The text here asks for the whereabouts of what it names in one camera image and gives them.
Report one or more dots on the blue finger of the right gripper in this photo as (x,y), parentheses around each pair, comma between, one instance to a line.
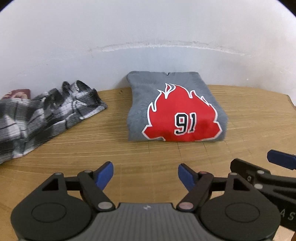
(282,159)

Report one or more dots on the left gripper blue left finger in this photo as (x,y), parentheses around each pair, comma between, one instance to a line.
(62,207)

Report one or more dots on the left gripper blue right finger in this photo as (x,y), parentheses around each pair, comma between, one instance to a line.
(228,208)

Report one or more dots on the grey hoodie red print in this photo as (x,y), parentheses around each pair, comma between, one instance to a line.
(173,107)

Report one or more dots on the black white plaid shirt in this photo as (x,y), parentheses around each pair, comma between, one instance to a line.
(28,123)

